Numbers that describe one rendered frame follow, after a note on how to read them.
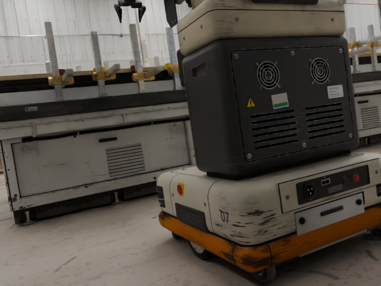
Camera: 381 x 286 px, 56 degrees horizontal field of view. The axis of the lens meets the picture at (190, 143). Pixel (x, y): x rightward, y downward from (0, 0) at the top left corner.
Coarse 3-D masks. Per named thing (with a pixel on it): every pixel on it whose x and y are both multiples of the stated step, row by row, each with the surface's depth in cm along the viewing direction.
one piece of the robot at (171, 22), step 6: (168, 0) 152; (174, 0) 147; (180, 0) 146; (168, 6) 152; (174, 6) 148; (168, 12) 153; (174, 12) 149; (168, 18) 154; (174, 18) 149; (174, 24) 150
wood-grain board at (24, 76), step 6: (360, 54) 345; (366, 54) 348; (378, 54) 356; (78, 72) 228; (84, 72) 230; (90, 72) 232; (120, 72) 241; (126, 72) 242; (0, 78) 209; (6, 78) 210; (12, 78) 212; (18, 78) 213; (24, 78) 215; (30, 78) 216; (36, 78) 218
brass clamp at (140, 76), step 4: (140, 72) 224; (144, 72) 225; (132, 76) 225; (136, 76) 222; (140, 76) 224; (144, 76) 225; (136, 80) 224; (140, 80) 224; (144, 80) 227; (148, 80) 229; (152, 80) 232
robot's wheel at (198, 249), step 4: (192, 244) 125; (192, 248) 126; (196, 248) 123; (200, 248) 120; (196, 252) 123; (200, 252) 120; (204, 252) 118; (208, 252) 116; (200, 256) 121; (204, 256) 118; (208, 256) 117; (212, 256) 120
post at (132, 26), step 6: (132, 24) 223; (132, 30) 223; (132, 36) 223; (132, 42) 224; (132, 48) 226; (138, 48) 225; (138, 54) 224; (138, 60) 224; (138, 66) 224; (138, 72) 224; (138, 84) 225; (144, 84) 226
